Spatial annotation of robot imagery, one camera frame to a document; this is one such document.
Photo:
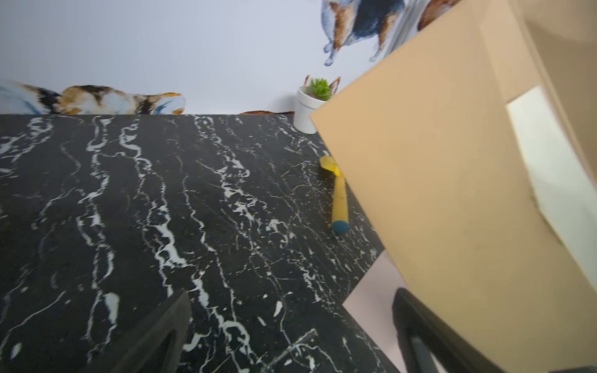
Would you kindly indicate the brown kraft envelope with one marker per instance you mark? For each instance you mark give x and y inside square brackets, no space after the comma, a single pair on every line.
[429,150]

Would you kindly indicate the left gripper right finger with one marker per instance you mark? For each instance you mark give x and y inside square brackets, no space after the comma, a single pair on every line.
[424,338]

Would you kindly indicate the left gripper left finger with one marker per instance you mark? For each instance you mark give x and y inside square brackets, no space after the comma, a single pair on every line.
[154,345]

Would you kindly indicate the pink envelope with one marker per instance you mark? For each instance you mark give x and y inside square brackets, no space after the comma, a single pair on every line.
[370,304]

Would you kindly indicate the cream letter paper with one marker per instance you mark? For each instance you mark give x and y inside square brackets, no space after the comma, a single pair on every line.
[565,195]

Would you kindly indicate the yellow toy shovel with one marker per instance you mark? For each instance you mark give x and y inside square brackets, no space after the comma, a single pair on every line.
[339,215]

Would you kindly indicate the small plant white pot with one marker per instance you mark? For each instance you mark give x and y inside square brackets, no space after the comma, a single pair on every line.
[310,96]

